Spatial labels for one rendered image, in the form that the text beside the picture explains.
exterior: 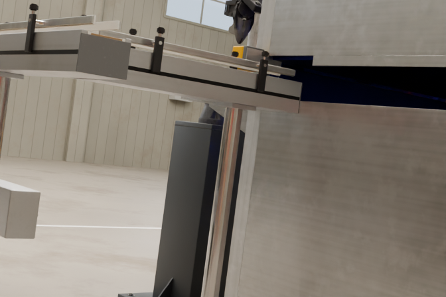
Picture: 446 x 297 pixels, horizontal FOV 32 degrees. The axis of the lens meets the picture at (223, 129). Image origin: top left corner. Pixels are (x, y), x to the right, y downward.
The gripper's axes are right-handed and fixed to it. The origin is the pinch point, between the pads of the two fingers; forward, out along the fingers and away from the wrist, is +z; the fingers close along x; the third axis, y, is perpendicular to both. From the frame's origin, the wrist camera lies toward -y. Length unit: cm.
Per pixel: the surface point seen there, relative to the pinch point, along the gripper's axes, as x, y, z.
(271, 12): 13.5, -29.0, -6.2
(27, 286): 22, 93, 110
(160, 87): 63, -47, 24
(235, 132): 34, -43, 32
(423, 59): 15, -90, 8
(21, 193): 91, -33, 54
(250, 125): 13.6, -26.5, 29.8
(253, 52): 20.3, -30.8, 7.6
